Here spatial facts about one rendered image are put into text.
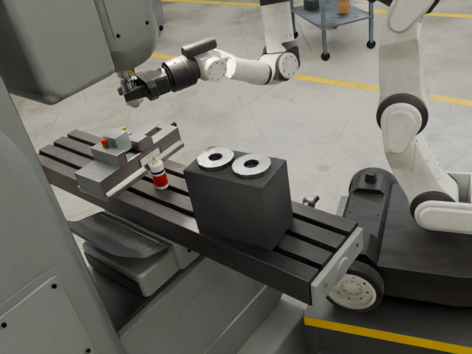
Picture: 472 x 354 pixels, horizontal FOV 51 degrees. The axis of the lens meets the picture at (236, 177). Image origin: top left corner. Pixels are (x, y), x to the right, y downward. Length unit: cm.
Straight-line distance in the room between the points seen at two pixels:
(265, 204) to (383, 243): 71
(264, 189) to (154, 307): 55
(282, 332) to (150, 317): 66
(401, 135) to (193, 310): 83
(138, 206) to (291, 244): 48
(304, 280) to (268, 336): 86
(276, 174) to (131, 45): 46
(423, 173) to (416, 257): 27
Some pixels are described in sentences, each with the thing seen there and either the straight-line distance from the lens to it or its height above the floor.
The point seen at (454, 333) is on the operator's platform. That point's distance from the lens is 171.
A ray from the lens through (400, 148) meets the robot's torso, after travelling 151.
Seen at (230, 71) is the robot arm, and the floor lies 119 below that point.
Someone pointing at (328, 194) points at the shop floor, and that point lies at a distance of 288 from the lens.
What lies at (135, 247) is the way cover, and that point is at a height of 87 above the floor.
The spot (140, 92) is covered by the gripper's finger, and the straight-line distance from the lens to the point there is 134.
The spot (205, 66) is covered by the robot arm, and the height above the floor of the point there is 125.
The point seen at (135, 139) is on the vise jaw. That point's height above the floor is 104.
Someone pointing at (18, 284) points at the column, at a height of 108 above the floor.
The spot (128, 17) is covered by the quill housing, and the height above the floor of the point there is 144.
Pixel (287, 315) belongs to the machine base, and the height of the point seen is 20.
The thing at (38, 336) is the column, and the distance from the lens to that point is 116.
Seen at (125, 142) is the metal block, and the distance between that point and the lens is 154.
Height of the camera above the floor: 173
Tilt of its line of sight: 33 degrees down
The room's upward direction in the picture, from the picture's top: 11 degrees counter-clockwise
